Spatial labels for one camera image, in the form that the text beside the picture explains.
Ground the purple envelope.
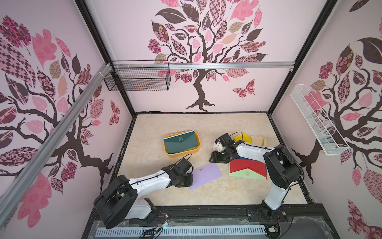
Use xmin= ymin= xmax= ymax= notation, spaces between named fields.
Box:
xmin=190 ymin=163 xmax=223 ymax=191

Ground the yellow plastic storage box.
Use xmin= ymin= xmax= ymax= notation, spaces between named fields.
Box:
xmin=163 ymin=130 xmax=201 ymax=158

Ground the dark green envelope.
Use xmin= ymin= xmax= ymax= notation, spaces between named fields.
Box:
xmin=163 ymin=130 xmax=199 ymax=154

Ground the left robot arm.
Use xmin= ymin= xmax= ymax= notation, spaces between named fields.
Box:
xmin=94 ymin=157 xmax=194 ymax=230

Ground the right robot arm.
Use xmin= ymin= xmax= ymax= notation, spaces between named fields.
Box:
xmin=210 ymin=133 xmax=303 ymax=221

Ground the navy blue envelope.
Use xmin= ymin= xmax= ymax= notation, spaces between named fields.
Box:
xmin=230 ymin=155 xmax=241 ymax=161

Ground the yellow envelope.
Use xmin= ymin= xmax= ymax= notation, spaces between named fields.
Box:
xmin=234 ymin=133 xmax=252 ymax=144

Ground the red envelope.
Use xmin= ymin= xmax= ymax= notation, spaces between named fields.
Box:
xmin=229 ymin=159 xmax=268 ymax=177

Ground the beige envelope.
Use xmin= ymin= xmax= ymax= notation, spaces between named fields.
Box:
xmin=251 ymin=136 xmax=268 ymax=147

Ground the light green envelope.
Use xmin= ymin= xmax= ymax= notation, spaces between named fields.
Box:
xmin=229 ymin=168 xmax=267 ymax=180

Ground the white cable duct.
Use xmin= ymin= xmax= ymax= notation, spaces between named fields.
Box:
xmin=95 ymin=225 xmax=266 ymax=239

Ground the aluminium rail back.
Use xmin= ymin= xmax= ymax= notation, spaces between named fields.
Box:
xmin=113 ymin=62 xmax=295 ymax=70

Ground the aluminium rail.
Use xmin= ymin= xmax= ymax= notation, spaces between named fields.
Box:
xmin=1 ymin=63 xmax=112 ymax=228
xmin=113 ymin=62 xmax=295 ymax=70

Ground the white wire shelf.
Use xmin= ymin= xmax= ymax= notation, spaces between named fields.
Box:
xmin=290 ymin=84 xmax=350 ymax=156

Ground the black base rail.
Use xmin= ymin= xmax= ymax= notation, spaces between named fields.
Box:
xmin=82 ymin=204 xmax=339 ymax=239

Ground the black wire basket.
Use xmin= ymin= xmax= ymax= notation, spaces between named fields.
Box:
xmin=104 ymin=60 xmax=171 ymax=92

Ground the aluminium rail left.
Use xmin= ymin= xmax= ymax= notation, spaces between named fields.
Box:
xmin=1 ymin=63 xmax=112 ymax=228

